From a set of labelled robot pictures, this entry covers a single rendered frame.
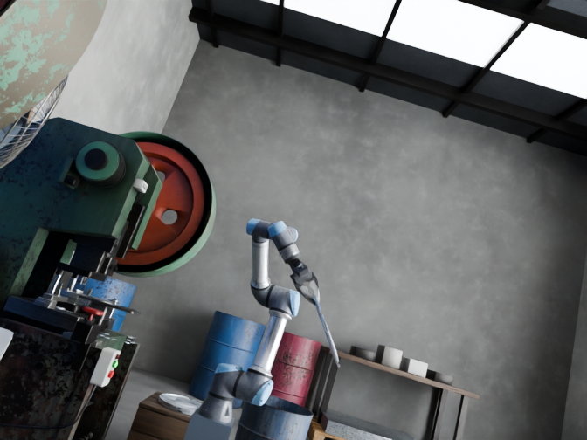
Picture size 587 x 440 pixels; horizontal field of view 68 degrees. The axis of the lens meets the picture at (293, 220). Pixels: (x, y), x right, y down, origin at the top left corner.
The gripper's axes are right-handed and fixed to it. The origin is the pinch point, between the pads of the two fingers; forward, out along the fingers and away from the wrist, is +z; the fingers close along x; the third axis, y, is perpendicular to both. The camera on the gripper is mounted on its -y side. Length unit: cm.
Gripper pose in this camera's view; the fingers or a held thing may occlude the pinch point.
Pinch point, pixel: (315, 300)
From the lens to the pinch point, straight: 177.6
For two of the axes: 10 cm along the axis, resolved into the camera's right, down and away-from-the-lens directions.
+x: -8.8, 4.3, -2.1
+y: -1.3, 2.0, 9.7
